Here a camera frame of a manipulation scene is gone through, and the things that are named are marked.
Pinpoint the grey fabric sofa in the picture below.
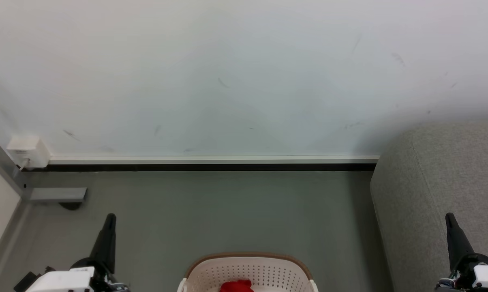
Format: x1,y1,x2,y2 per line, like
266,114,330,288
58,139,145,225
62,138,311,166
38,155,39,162
370,121,488,292

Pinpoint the grey metal floor bracket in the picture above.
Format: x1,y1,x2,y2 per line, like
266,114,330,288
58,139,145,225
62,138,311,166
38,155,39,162
28,187,88,204

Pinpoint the grey door frame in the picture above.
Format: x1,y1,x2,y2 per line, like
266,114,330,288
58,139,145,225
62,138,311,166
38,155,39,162
0,129,30,200

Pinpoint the white perforated laundry basket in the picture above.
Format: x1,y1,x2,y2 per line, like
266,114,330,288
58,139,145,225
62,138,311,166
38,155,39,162
177,252,319,292

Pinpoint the white black baseboard strip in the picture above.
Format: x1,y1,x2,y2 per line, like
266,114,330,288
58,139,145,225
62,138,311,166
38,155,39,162
22,155,381,172

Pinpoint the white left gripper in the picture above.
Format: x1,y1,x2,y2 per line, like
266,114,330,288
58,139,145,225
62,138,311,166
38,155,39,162
25,213,130,292

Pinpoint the red and white garment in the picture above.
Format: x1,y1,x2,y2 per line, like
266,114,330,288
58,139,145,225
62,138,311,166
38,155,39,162
219,279,255,292

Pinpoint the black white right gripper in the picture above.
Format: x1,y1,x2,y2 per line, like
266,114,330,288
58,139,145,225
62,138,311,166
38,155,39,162
435,213,488,292

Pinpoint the white wall socket box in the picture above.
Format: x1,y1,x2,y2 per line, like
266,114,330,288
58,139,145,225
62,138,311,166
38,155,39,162
6,135,51,169

